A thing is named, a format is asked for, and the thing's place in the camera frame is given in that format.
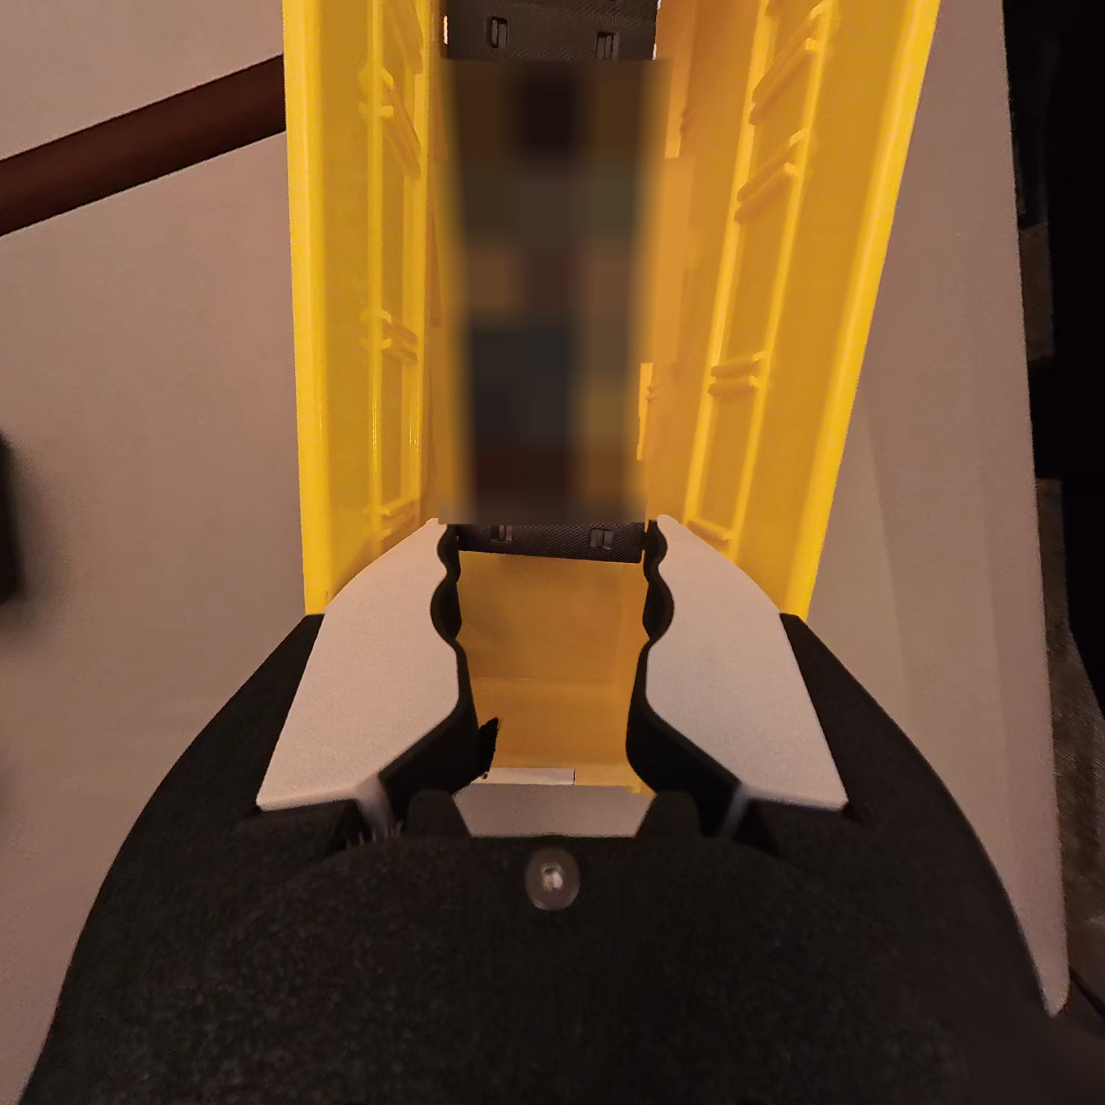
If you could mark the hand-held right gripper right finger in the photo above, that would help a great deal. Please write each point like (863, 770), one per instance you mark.
(742, 691)

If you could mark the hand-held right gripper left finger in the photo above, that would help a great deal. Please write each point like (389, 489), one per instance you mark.
(362, 691)

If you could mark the yellow plastic bin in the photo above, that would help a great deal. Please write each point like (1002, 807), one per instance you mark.
(345, 259)

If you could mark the row of black batteries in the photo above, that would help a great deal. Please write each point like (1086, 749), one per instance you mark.
(552, 30)

